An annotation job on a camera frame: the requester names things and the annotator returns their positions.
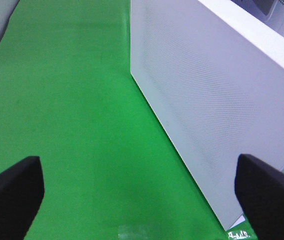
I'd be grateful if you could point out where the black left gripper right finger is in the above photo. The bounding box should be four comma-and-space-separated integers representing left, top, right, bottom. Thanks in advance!
234, 154, 284, 240

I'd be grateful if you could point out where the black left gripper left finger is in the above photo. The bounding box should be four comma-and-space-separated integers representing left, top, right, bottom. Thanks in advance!
0, 156, 44, 240

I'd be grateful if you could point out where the white microwave door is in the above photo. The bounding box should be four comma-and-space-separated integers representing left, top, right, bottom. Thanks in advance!
130, 0, 284, 230

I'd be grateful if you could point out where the clear tape strip on table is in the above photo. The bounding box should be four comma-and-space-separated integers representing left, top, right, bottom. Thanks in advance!
118, 224, 162, 240

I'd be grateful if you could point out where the green table mat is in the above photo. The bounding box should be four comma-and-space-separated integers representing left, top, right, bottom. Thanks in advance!
0, 0, 284, 240

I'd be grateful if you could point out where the white microwave oven body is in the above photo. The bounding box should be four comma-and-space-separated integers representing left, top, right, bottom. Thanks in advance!
234, 0, 284, 37

